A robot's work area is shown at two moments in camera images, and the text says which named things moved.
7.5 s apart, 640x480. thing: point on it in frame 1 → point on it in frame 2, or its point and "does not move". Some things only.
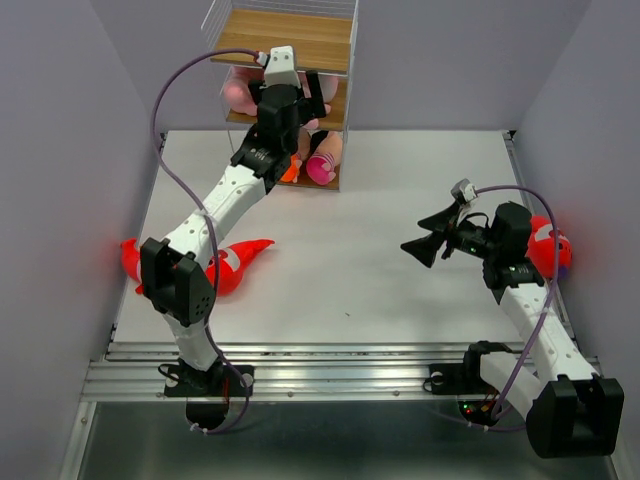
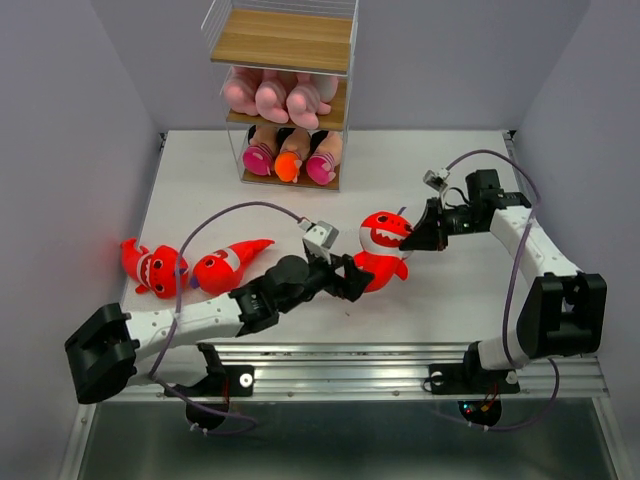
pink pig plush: [237, 92] does not move
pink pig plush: [328, 86] does not move
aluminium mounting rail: [321, 372] does not move
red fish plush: [232, 263] does not move
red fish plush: [541, 246] → [382, 234]
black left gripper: [316, 102] → [350, 285]
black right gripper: [425, 248] → [426, 234]
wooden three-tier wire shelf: [322, 35] does not move
